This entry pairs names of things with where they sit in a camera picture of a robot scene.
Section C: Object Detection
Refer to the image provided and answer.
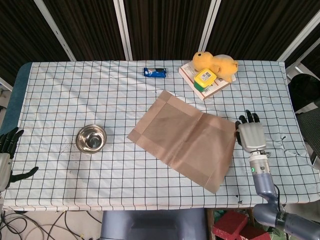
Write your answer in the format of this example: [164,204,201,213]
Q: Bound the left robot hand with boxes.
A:
[0,126,40,192]

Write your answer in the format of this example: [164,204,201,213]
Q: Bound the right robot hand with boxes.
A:
[234,109,268,153]

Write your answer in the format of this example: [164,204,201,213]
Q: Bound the brown woven placemat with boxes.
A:
[126,89,238,195]

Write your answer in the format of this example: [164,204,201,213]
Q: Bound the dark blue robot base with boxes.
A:
[100,208,209,240]

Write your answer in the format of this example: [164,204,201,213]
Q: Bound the white cardboard box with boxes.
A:
[178,61,237,102]

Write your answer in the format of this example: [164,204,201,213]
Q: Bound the teal padded table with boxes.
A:
[0,62,33,141]

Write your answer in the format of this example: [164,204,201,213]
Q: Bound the black chair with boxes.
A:
[287,73,320,166]

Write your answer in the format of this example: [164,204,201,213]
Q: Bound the green container yellow lid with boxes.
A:
[193,68,217,91]

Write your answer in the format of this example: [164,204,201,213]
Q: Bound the yellow plush toy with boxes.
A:
[191,50,239,83]

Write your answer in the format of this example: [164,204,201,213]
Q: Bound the red box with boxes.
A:
[238,224,272,240]
[212,210,249,240]

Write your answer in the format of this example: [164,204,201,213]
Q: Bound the stainless steel bowl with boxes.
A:
[75,124,108,155]

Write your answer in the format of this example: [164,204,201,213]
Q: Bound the white black checkered tablecloth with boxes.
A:
[0,59,320,211]

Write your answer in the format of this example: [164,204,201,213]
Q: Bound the blue snack packet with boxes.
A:
[143,66,169,79]

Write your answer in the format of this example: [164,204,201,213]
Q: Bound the black floor cable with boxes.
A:
[0,209,103,240]

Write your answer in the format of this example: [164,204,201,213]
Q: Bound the white partition post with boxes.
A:
[33,0,77,62]
[276,12,320,62]
[113,0,133,61]
[198,0,221,53]

